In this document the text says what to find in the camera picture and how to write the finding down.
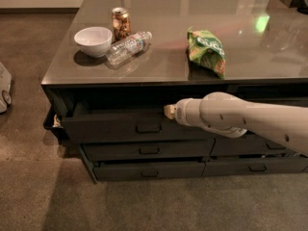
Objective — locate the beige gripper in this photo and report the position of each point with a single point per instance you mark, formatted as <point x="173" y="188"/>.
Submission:
<point x="181" y="112"/>

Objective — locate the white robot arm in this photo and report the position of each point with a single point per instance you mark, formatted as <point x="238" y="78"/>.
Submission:
<point x="227" y="115"/>

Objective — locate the green chip bag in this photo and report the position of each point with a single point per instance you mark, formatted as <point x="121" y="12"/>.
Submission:
<point x="206" y="50"/>

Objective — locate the clear plastic water bottle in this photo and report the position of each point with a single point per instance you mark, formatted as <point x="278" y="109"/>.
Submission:
<point x="124" y="49"/>

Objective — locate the white ceramic bowl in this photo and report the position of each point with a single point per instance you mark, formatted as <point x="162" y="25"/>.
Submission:
<point x="94" y="41"/>

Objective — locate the orange soda can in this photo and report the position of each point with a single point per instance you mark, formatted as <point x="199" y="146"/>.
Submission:
<point x="121" y="23"/>

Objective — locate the black bin beside cabinet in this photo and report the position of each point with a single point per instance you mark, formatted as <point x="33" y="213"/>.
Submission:
<point x="53" y="124"/>

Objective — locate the dark drawer cabinet frame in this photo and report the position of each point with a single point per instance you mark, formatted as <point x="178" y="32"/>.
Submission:
<point x="266" y="53"/>

